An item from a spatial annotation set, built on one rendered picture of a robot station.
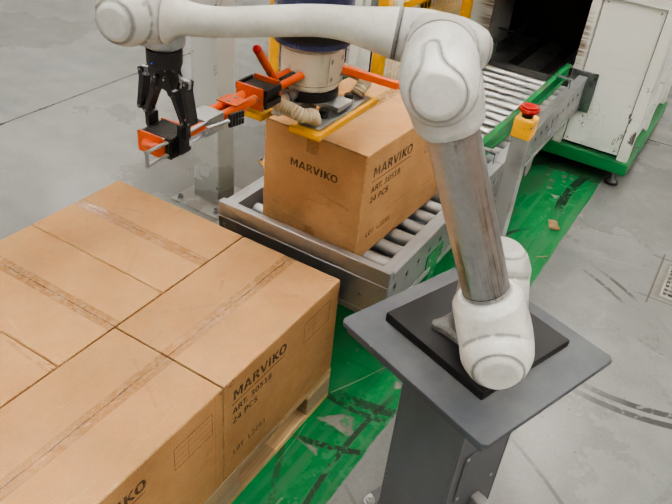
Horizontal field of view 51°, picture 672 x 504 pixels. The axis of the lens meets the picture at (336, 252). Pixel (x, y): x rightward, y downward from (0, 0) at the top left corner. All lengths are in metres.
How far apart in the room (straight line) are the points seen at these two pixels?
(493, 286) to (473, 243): 0.11
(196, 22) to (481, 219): 0.63
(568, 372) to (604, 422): 1.04
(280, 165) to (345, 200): 0.27
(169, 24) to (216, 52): 1.98
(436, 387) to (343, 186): 0.83
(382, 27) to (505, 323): 0.63
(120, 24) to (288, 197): 1.27
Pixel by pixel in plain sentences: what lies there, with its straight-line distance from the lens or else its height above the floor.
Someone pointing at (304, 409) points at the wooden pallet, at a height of 0.05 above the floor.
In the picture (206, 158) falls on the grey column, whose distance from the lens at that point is 3.57.
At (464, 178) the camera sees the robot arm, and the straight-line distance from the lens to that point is 1.32.
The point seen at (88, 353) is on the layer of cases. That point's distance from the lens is 2.07.
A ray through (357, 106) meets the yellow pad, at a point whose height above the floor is 1.11.
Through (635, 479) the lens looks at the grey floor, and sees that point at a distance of 2.76.
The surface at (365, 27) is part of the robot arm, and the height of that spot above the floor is 1.53.
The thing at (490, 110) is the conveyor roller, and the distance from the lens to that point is 3.75.
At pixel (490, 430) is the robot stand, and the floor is 0.75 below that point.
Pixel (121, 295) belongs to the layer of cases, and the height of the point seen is 0.54.
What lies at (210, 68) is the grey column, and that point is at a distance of 3.36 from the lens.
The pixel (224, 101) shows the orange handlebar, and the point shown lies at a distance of 1.79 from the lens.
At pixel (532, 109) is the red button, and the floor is 1.04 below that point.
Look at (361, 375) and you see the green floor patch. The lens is 2.77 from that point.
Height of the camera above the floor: 1.95
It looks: 35 degrees down
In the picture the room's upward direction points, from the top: 6 degrees clockwise
